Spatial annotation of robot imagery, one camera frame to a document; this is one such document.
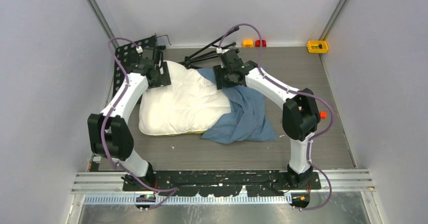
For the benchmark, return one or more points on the red toy brick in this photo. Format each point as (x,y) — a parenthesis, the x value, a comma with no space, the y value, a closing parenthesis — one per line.
(260,43)

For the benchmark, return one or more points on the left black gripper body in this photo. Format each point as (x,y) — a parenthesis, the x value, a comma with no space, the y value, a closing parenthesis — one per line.
(163,79)

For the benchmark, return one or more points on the black folding tripod stand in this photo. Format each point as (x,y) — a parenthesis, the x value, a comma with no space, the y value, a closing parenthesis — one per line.
(208,52)

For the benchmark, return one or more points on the small orange cube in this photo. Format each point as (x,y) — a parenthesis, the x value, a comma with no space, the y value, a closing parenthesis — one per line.
(323,115)

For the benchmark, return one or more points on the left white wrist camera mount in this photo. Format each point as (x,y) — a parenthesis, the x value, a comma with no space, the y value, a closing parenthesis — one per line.
(139,49)

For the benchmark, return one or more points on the black perforated music stand tray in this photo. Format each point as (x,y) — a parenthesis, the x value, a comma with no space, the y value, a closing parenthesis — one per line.
(128,55)

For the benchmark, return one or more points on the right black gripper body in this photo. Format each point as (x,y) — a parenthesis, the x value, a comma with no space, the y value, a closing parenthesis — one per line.
(222,77)

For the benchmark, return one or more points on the aluminium rail frame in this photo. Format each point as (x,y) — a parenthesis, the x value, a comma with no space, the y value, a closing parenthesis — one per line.
(346,196)

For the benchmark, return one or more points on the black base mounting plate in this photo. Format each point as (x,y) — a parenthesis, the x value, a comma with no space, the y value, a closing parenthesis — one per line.
(256,183)

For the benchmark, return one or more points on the orange yellow toy brick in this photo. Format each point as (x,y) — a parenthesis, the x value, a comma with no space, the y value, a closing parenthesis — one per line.
(247,43)

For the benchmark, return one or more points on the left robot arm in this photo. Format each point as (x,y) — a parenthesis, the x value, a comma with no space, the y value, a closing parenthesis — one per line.
(109,134)

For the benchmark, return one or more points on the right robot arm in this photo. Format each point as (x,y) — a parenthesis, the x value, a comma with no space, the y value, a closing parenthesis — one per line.
(300,115)

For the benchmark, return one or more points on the yellow toy block with knob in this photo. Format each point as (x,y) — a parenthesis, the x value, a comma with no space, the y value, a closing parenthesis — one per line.
(317,46)

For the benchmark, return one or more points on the white pillow with yellow band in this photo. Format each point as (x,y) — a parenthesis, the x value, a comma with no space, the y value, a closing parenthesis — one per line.
(190,104)

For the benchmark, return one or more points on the blue pillowcase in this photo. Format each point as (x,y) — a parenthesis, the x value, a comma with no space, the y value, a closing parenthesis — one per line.
(237,113)

